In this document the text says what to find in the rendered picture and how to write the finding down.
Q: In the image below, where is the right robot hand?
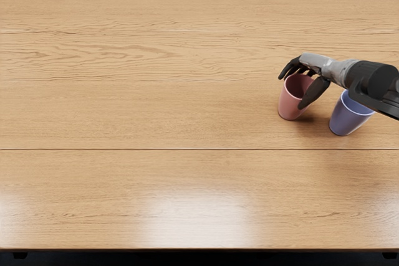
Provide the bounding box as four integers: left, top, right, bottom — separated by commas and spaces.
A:
277, 52, 357, 110

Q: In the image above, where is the pink cup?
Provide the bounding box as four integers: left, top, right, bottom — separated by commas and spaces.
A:
277, 73, 317, 121

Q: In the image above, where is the lavender blue cup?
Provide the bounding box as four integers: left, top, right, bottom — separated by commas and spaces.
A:
329, 89, 376, 136

